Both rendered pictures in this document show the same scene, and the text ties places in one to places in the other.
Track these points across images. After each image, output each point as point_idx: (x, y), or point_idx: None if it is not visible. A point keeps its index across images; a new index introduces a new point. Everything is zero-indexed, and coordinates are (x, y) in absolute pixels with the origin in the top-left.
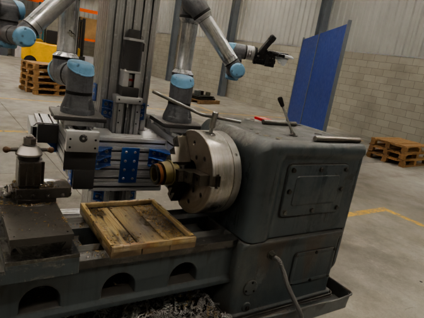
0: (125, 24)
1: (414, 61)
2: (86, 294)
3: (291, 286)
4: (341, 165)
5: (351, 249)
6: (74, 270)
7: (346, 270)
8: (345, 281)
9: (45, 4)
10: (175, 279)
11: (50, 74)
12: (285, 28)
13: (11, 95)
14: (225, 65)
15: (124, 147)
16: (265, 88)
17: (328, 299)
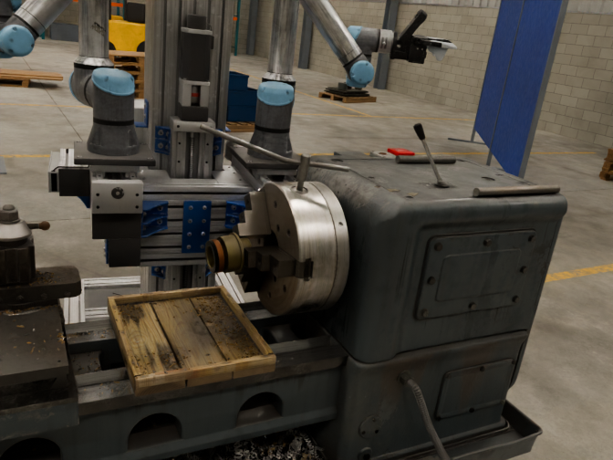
0: (182, 6)
1: None
2: (103, 446)
3: (441, 420)
4: (524, 233)
5: (561, 333)
6: (70, 421)
7: (550, 368)
8: (547, 386)
9: None
10: (248, 416)
11: (72, 92)
12: None
13: (77, 101)
14: (343, 66)
15: (187, 200)
16: (446, 74)
17: (503, 437)
